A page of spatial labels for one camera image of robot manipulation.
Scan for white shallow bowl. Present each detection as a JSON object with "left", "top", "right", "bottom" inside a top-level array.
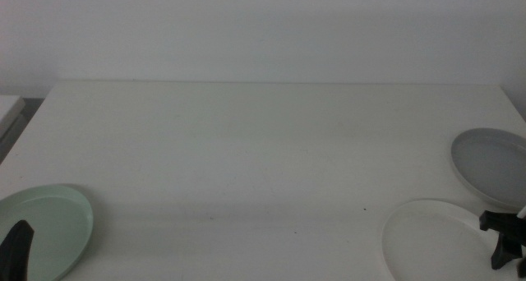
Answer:
[{"left": 381, "top": 198, "right": 526, "bottom": 281}]

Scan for grey shallow bowl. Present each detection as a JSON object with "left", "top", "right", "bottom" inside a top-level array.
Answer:
[{"left": 450, "top": 127, "right": 526, "bottom": 211}]

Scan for white side table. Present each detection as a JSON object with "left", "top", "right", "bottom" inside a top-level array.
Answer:
[{"left": 0, "top": 94, "right": 26, "bottom": 139}]

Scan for pale green shallow bowl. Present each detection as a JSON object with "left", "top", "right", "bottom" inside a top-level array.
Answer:
[{"left": 0, "top": 184, "right": 95, "bottom": 281}]

